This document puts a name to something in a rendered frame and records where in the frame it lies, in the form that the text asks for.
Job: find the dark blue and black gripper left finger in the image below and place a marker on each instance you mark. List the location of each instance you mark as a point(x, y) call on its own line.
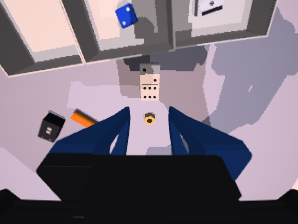
point(97, 138)

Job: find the brass hex nut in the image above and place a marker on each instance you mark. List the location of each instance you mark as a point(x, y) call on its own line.
point(149, 119)

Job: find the white domino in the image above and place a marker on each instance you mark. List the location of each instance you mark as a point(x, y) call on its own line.
point(149, 82)

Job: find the grey rack of labelled bins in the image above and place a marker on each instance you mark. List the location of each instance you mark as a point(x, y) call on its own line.
point(34, 36)

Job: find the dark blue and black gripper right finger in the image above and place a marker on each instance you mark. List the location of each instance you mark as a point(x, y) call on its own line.
point(203, 139)

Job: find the black 9v battery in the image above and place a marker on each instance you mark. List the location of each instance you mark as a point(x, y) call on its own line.
point(51, 127)

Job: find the orange cylinder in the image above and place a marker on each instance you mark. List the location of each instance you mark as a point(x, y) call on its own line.
point(81, 119)

